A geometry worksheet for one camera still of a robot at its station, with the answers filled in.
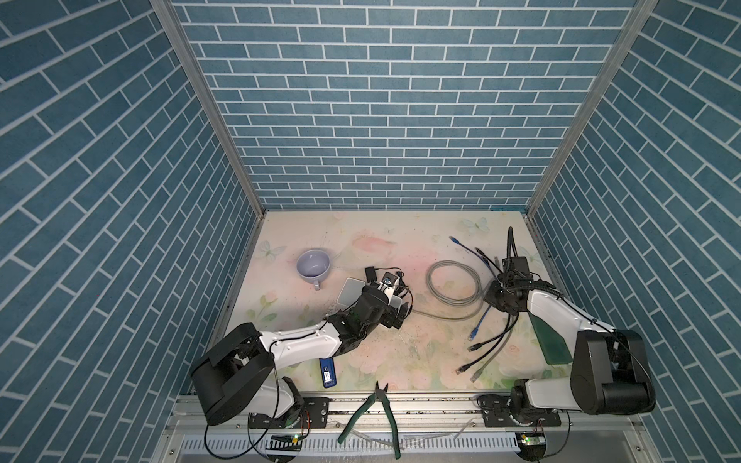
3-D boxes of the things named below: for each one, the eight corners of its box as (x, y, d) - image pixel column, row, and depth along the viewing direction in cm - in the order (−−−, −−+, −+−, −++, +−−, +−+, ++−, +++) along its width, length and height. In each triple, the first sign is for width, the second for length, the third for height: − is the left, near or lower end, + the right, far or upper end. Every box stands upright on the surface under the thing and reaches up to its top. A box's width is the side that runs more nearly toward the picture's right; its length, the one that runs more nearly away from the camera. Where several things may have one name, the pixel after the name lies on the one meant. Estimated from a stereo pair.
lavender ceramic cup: (295, 294, 97) (290, 284, 92) (303, 259, 107) (299, 249, 102) (326, 294, 97) (323, 284, 92) (331, 259, 107) (328, 249, 102)
